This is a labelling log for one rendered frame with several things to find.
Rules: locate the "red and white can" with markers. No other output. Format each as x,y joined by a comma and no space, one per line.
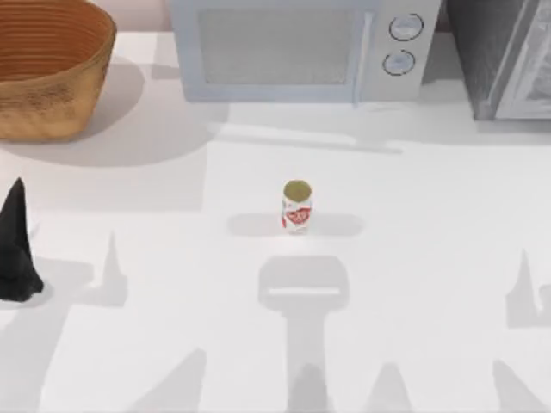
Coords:
296,213

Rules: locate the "microwave oven door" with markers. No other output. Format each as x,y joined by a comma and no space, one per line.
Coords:
271,47

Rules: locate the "microwave knob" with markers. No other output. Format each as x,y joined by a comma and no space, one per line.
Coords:
399,62
406,26

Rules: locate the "pale microwave oven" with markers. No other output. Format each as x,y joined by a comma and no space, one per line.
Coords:
424,51

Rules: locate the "brown woven basket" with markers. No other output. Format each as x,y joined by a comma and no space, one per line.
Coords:
51,94

